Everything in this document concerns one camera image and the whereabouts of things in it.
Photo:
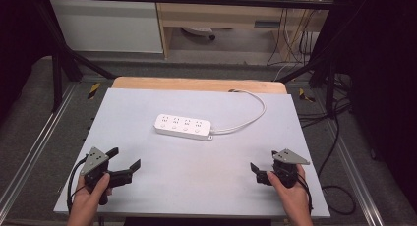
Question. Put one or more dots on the office chair base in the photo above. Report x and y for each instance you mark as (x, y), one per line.
(198, 31)

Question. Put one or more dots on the aluminium floor rail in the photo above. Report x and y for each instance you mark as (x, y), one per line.
(36, 147)
(357, 173)

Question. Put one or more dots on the person's right hand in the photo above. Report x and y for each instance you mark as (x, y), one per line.
(295, 199)

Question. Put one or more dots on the white cabinet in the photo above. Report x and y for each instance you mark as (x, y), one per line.
(108, 26)

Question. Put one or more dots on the yellow black floor tape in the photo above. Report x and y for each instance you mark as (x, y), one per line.
(93, 90)
(305, 95)

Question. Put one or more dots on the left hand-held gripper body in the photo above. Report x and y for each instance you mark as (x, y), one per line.
(94, 160)

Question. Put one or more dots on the white power strip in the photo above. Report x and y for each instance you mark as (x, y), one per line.
(183, 125)

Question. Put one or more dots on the pale grey table mat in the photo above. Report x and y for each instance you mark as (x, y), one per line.
(196, 173)

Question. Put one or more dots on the person's left hand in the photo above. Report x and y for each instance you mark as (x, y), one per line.
(86, 199)

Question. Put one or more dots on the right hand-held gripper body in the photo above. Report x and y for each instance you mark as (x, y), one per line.
(285, 170)

